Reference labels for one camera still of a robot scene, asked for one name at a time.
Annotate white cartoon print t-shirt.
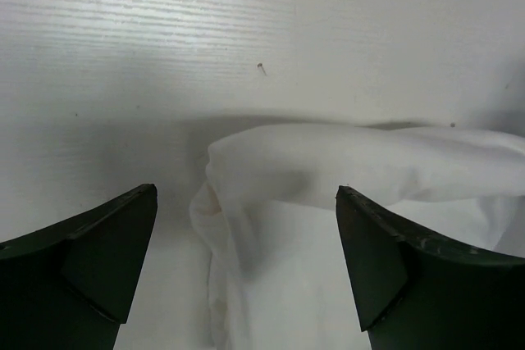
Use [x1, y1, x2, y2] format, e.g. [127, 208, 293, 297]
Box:
[189, 124, 524, 349]

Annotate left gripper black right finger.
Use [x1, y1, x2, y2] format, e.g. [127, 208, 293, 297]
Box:
[336, 186, 524, 350]

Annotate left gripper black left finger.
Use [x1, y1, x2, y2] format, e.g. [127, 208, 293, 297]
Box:
[1, 184, 158, 349]

